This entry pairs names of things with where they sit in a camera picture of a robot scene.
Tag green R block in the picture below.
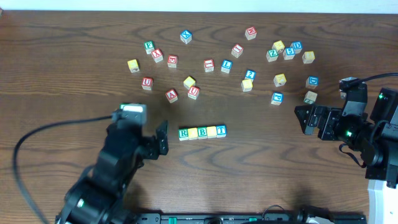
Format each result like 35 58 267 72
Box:
178 129 189 141

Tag yellow O block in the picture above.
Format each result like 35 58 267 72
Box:
187 128 198 140
206 126 217 139

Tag green B block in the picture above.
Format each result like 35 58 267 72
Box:
197 127 208 139

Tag blue T block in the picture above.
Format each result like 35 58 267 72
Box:
216 125 227 138

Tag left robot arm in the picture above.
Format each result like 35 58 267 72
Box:
55 120 169 223

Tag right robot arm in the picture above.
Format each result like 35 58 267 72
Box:
294 78 397 223

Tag green 7 block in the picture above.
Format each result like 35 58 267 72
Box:
303 91 318 104

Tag green J block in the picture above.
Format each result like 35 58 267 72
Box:
119 103 128 110

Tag blue D block right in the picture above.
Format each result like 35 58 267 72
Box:
305 76 319 89

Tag blue d block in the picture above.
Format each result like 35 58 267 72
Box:
305 76 319 89
290 41 303 54

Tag blue P block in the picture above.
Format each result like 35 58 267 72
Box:
271 92 284 105

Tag red A block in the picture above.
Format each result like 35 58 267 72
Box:
165 89 178 103

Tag yellow K block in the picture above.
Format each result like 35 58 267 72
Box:
274 73 287 87

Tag red U block centre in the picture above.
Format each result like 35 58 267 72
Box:
188 86 200 100

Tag red u block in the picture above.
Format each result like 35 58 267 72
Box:
141 77 154 91
188 86 200 100

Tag red U block left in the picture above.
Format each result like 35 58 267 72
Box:
141 77 154 91

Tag yellow tilted block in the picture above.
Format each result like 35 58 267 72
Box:
183 76 196 90

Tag yellow B block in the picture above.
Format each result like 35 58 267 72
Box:
302 51 315 64

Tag blue 5 block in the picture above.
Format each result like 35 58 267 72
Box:
283 47 295 60

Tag yellow S block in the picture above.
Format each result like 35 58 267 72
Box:
241 79 253 92

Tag blue 2 block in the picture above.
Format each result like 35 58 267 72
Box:
244 70 256 82

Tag green Z block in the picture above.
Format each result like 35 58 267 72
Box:
266 49 279 62

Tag blue D block upper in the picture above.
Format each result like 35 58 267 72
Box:
290 41 303 54

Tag yellow block far left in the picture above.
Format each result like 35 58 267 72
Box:
127 59 140 73

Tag red E block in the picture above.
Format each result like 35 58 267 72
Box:
167 55 178 68

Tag yellow block with picture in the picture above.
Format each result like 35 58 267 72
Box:
272 40 285 54

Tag red I block centre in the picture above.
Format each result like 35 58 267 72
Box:
204 59 215 72

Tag red i block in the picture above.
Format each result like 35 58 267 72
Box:
204 59 215 72
231 44 244 58

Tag green F block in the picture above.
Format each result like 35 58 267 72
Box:
144 40 155 54

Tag blue L block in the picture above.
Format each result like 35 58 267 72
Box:
221 60 233 73

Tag red I block upper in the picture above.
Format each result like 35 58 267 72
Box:
231 44 244 58

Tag blue X block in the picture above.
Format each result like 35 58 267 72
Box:
180 30 192 44

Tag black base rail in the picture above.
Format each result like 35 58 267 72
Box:
135 212 367 224

